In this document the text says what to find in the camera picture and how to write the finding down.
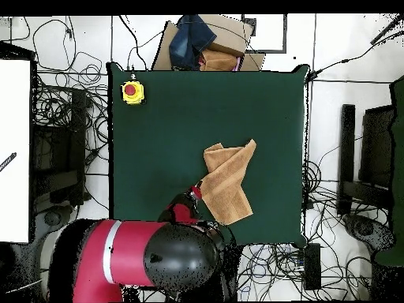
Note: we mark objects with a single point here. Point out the blue denim jeans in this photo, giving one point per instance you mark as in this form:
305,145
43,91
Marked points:
189,41

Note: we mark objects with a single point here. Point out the brown cardboard box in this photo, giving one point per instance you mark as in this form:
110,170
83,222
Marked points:
227,31

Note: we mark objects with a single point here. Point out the white flat panel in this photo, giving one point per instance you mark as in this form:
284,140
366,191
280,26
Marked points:
14,142

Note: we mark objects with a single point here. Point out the orange folded cloth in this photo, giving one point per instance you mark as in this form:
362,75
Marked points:
217,61

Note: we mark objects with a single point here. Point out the tan terry towel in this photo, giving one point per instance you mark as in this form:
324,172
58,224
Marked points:
227,183

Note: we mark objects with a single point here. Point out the yellow emergency stop button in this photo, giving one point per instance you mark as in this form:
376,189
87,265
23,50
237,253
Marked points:
132,94

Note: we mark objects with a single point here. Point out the black stand base foot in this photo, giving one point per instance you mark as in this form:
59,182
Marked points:
363,228
53,217

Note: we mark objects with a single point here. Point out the black tripod rod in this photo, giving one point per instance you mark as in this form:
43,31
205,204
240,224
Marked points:
386,30

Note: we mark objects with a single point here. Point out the black power box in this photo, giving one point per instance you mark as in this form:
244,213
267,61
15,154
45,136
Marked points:
312,268

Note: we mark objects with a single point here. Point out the black flat bar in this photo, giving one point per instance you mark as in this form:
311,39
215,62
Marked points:
346,157

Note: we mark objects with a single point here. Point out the striped black rod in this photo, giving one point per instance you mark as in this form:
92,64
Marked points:
9,159

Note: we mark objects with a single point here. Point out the black equipment rack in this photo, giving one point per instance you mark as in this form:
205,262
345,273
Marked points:
375,142
77,126

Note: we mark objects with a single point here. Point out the dark green table cloth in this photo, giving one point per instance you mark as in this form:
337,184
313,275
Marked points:
157,142

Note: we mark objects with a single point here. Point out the black rectangular frame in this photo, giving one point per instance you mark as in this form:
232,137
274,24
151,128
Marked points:
268,51

